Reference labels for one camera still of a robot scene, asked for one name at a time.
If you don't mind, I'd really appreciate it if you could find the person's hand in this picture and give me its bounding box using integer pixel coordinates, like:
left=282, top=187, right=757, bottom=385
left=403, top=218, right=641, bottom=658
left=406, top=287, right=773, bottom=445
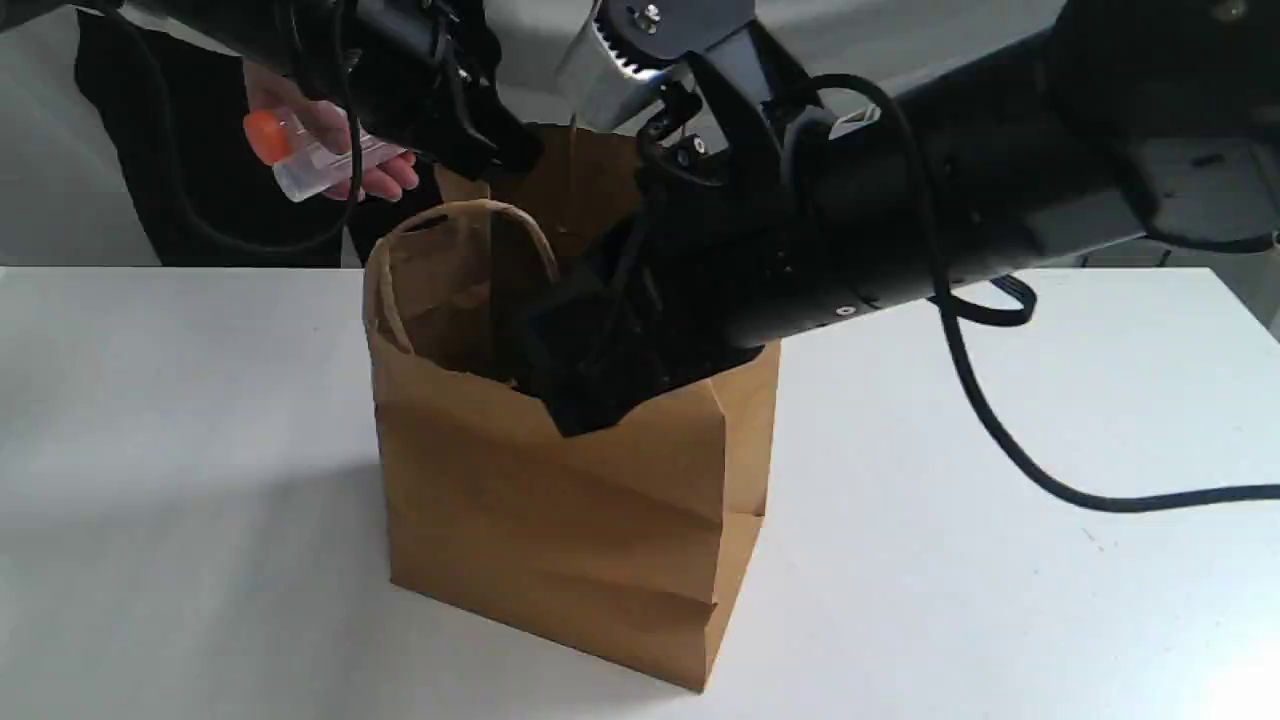
left=242, top=60, right=420, bottom=202

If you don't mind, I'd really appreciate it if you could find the brown paper bag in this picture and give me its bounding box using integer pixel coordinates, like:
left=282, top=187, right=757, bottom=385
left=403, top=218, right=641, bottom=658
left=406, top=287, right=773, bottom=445
left=364, top=123, right=781, bottom=693

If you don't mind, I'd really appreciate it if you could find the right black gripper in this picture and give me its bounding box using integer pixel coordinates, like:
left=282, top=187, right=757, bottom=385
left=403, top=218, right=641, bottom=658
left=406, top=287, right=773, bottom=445
left=515, top=217, right=764, bottom=438

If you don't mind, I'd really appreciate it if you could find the grey silver camera mount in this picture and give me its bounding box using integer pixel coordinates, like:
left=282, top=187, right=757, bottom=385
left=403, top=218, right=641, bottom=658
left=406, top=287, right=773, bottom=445
left=556, top=1, right=756, bottom=133

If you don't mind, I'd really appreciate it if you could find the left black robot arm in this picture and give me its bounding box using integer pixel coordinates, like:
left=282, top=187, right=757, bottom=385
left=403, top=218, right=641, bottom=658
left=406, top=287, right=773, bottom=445
left=78, top=1, right=541, bottom=190

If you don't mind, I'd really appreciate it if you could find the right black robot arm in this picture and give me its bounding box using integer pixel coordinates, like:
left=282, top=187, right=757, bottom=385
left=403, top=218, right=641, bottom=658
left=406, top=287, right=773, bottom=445
left=511, top=1, right=1279, bottom=437

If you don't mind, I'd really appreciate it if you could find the clear vial orange cap front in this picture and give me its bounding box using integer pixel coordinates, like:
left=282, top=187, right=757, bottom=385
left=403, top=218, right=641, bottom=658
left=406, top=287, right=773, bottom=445
left=242, top=108, right=353, bottom=202

